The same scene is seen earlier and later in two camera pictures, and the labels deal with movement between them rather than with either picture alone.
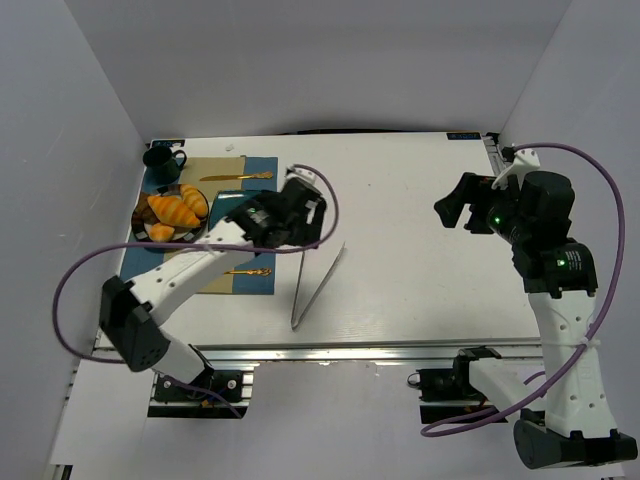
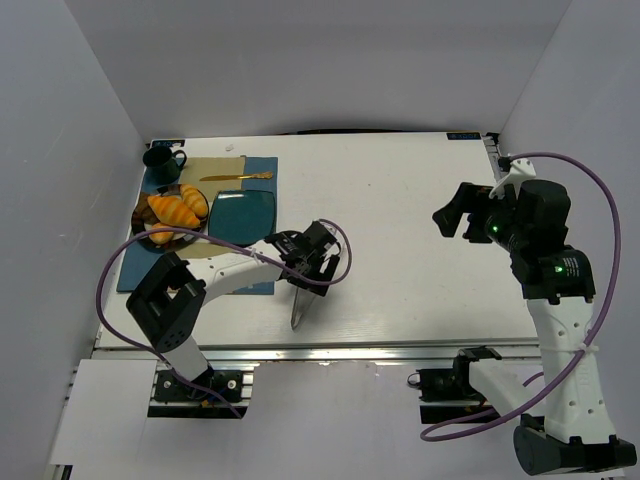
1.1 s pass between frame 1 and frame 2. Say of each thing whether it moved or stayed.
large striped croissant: stayed
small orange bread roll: stayed
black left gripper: moved
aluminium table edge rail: stayed
